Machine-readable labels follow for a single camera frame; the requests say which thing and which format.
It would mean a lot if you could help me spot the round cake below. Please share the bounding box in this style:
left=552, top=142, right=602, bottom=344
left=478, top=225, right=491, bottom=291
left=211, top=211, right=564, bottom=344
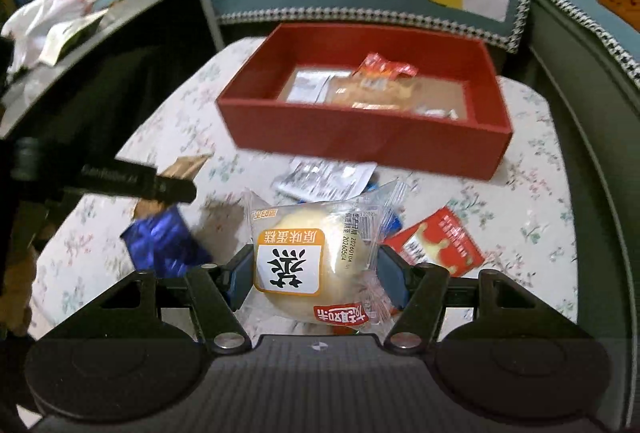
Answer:
left=245, top=179, right=407, bottom=329

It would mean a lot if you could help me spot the gold foil snack packet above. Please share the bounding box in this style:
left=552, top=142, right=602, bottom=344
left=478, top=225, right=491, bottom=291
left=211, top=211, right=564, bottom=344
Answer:
left=132, top=153, right=213, bottom=221

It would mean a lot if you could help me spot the red crown snack packet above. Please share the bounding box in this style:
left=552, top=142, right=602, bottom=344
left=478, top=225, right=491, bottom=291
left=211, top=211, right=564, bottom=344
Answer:
left=384, top=206, right=485, bottom=277

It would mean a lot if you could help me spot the blue foil snack packet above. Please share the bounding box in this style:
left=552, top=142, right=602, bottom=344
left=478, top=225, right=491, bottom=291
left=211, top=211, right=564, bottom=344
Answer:
left=120, top=206, right=213, bottom=278

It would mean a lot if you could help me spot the blue seaweed snack packet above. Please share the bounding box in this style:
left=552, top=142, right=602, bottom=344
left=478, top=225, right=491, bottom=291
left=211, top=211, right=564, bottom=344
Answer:
left=366, top=182, right=402, bottom=238

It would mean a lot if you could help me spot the floral tablecloth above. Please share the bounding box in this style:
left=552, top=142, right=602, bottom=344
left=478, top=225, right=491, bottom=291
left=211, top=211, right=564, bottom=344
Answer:
left=29, top=37, right=578, bottom=338

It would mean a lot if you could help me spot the white green paper packet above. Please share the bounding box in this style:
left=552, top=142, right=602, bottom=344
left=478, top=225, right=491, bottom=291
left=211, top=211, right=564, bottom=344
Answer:
left=38, top=9, right=107, bottom=67

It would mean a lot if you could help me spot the white printed snack pouch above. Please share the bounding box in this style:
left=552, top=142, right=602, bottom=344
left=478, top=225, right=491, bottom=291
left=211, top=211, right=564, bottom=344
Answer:
left=273, top=156, right=378, bottom=203

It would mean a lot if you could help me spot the white plastic bag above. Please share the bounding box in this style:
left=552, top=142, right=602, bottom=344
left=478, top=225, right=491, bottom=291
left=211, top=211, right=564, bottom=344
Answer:
left=1, top=0, right=91, bottom=75

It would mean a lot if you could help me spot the red cardboard box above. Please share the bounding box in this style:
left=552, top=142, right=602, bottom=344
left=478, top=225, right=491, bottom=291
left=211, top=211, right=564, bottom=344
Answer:
left=217, top=23, right=513, bottom=180

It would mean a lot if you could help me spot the bread snack red-top wrapper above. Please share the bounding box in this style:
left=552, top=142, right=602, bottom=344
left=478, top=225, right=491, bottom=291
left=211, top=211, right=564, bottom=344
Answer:
left=324, top=52, right=419, bottom=111

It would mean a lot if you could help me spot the white packet in box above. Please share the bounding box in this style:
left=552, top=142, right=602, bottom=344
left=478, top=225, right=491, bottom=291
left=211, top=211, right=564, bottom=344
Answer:
left=279, top=68, right=352, bottom=104

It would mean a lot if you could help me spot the dark green sofa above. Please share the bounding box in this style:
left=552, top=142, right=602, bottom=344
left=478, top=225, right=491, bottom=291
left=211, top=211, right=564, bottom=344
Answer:
left=121, top=0, right=640, bottom=429

